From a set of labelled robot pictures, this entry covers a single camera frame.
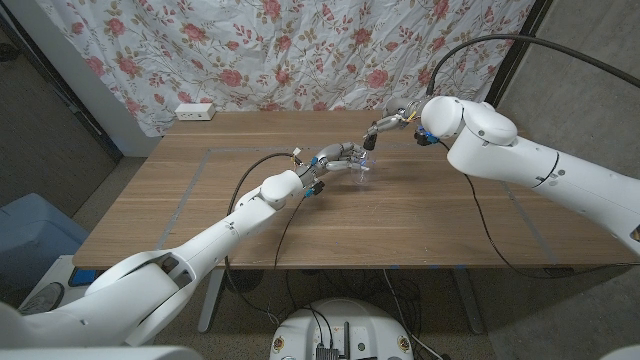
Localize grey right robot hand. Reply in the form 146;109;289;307
363;95;431;139

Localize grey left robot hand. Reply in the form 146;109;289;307
294;141;374;189

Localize clear plastic spray bottle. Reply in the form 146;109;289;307
349;149;375;187

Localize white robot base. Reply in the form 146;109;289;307
269;298;415;360

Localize floral print curtain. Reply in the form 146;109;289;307
34;0;537;139

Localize white power strip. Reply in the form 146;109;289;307
174;102;217;122

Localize black round floor fan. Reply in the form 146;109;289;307
223;269;265;295

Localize white table leg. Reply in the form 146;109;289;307
197;269;226;335

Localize grey table leg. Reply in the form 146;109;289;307
452;269;485;335

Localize white floor platform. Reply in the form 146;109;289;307
19;254;101;321

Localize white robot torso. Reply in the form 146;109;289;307
0;344;204;360

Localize blue storage bin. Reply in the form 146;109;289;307
0;192;91;289

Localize grey shoe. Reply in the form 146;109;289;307
19;282;66;316

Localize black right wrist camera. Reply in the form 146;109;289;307
413;125;441;147

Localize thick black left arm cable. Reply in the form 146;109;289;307
225;151;299;324

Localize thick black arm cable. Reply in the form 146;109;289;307
225;151;299;324
425;33;640;99

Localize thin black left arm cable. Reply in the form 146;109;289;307
273;194;309;274

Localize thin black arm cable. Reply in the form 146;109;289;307
439;141;631;281
273;194;309;274

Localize black vertical post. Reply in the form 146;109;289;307
482;0;554;110

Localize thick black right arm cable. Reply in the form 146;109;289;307
425;33;640;99

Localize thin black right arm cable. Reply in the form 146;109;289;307
439;141;631;281

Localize white floor cable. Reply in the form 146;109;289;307
382;269;444;360

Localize black door frame strip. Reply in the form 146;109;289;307
0;12;124;162

